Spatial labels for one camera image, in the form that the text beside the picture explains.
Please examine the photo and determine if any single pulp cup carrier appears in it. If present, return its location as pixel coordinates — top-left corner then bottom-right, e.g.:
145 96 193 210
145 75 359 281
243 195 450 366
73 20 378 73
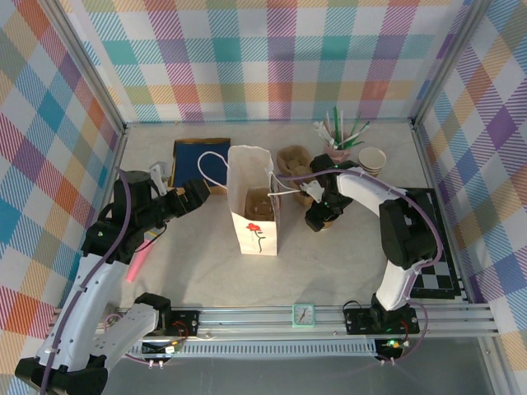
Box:
245 188 275 219

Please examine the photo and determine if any white flower print paper bag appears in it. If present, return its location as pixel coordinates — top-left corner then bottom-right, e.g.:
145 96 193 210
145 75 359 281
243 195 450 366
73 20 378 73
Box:
197 144 304 257

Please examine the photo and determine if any blue napkin stack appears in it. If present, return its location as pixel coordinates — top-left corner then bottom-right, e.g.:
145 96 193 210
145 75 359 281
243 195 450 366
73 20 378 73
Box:
175 142 230 188

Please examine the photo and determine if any pink metal bucket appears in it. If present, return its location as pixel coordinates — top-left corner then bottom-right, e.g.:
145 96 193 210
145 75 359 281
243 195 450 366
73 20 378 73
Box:
323 142 351 164

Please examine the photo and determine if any pink toy microphone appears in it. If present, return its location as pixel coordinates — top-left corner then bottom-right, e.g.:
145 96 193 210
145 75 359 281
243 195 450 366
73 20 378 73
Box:
125 234 157 284

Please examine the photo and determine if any stack of brown paper cups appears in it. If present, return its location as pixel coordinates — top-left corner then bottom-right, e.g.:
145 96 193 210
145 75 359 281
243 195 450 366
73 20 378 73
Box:
357 146 388 179

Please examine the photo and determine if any stack of pulp cup carriers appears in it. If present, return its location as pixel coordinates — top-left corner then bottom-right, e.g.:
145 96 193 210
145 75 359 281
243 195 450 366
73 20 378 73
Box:
276 146 316 206

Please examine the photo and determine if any small teal square clock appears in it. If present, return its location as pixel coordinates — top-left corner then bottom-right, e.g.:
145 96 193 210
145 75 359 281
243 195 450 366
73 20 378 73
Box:
291 304 316 329

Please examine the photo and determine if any black white chessboard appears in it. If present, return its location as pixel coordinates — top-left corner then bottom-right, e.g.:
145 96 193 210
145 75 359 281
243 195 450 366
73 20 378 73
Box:
405 187 462 300

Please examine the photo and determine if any small controller board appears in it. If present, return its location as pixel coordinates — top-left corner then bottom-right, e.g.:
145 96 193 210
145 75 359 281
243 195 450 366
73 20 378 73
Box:
376 337 413 356
142 339 185 357

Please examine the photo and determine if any blue tray wooden frame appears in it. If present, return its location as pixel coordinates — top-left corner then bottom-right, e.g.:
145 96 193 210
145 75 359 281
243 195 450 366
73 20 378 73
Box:
170 137 231 194

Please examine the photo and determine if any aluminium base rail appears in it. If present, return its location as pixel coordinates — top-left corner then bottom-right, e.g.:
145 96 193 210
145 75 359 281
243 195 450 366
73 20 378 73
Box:
53 304 501 341

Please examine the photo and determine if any white slotted cable duct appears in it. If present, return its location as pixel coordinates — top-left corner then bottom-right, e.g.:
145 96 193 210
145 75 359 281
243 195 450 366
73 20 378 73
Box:
123 342 382 360

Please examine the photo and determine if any aluminium frame post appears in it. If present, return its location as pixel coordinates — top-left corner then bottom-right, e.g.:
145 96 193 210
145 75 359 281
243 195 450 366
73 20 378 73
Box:
43 0 128 132
409 0 487 131

